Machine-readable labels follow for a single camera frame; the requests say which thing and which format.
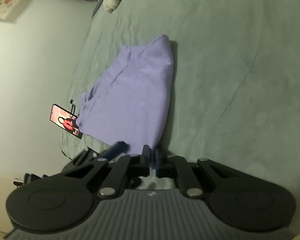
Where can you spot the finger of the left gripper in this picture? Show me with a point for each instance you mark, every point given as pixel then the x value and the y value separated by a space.
pixel 115 150

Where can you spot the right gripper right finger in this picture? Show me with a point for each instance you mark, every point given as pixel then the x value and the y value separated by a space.
pixel 240 200

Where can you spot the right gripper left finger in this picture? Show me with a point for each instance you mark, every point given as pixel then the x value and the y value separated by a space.
pixel 62 201

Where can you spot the purple pants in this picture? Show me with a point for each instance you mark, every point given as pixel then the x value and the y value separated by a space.
pixel 130 101

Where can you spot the smartphone with lit screen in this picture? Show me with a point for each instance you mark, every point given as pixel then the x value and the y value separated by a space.
pixel 65 120

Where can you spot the black phone stand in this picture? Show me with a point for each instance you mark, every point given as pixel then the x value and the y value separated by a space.
pixel 73 108

